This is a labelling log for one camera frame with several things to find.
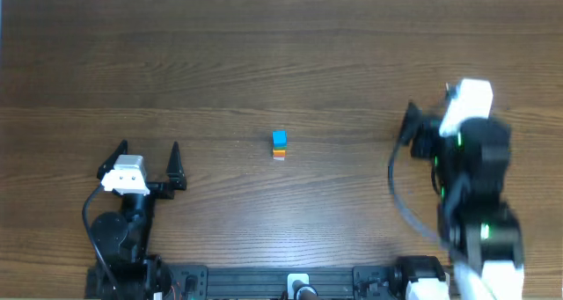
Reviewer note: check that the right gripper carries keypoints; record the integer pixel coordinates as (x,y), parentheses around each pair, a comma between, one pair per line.
(426,137)

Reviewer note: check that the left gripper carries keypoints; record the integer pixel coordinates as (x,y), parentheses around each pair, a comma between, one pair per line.
(162,190)

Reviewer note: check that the blue cube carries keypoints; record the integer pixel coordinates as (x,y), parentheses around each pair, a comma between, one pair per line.
(280,138)

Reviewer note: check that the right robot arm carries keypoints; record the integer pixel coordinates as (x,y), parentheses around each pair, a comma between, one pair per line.
(479,181)

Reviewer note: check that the orange cube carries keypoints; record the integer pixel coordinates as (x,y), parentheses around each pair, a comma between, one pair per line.
(279,152)

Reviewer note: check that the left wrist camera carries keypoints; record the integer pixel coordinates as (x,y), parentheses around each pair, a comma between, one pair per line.
(126,174)

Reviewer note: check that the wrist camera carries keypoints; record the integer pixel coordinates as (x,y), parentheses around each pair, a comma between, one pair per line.
(126,174)
(468,104)

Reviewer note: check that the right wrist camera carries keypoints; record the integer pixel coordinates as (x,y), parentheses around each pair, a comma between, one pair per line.
(468,104)

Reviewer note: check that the mounting rail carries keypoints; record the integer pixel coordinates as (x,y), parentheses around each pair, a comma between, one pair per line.
(255,282)

